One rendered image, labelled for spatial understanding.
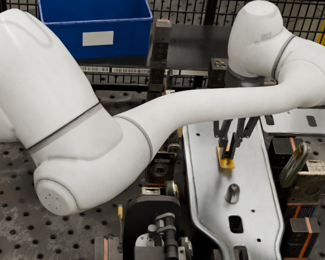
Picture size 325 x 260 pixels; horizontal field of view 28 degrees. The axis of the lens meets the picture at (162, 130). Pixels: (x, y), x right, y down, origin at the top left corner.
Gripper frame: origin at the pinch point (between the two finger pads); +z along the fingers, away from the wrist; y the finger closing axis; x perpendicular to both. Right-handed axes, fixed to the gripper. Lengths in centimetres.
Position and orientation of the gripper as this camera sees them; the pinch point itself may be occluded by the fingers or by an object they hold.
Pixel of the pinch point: (228, 146)
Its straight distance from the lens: 162.7
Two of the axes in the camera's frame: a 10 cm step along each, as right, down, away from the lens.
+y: 9.9, 0.2, 1.1
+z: -0.9, 7.1, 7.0
